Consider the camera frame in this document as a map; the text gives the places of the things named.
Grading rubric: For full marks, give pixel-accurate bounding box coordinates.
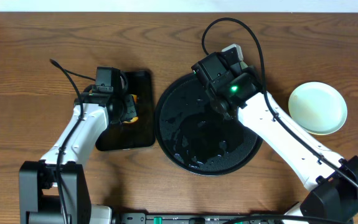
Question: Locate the yellow green sponge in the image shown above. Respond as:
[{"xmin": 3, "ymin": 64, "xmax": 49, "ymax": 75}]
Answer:
[{"xmin": 121, "ymin": 94, "xmax": 138, "ymax": 123}]

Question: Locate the mint plate with sauce smear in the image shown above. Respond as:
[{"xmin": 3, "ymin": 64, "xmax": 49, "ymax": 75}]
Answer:
[{"xmin": 288, "ymin": 82, "xmax": 347, "ymax": 131}]

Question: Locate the yellow plate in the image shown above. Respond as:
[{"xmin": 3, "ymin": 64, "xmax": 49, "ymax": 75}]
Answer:
[{"xmin": 307, "ymin": 130, "xmax": 337, "ymax": 135}]

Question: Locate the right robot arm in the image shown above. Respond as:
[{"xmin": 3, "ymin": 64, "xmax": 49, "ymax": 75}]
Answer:
[{"xmin": 192, "ymin": 52, "xmax": 358, "ymax": 223}]

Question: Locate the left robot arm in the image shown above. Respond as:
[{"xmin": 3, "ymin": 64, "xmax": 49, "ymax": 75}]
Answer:
[{"xmin": 19, "ymin": 92, "xmax": 137, "ymax": 223}]

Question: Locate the rectangular black tray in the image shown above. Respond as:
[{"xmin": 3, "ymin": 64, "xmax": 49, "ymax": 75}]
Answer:
[{"xmin": 95, "ymin": 70, "xmax": 155, "ymax": 151}]

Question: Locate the round black tray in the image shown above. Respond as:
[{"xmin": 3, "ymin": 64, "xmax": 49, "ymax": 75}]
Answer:
[{"xmin": 154, "ymin": 74, "xmax": 263, "ymax": 176}]

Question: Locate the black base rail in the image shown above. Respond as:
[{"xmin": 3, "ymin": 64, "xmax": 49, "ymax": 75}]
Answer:
[{"xmin": 85, "ymin": 212, "xmax": 323, "ymax": 224}]

